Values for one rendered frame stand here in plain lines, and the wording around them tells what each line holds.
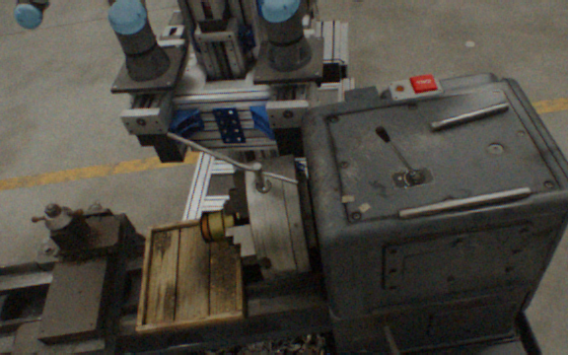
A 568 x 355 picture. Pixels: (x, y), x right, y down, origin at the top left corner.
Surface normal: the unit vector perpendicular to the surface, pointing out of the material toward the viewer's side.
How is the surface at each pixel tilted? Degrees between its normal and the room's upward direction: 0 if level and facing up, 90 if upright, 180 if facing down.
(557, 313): 0
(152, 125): 90
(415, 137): 0
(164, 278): 0
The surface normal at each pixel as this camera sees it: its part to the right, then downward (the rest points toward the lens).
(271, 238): 0.00, 0.25
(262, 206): -0.07, -0.25
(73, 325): -0.14, -0.65
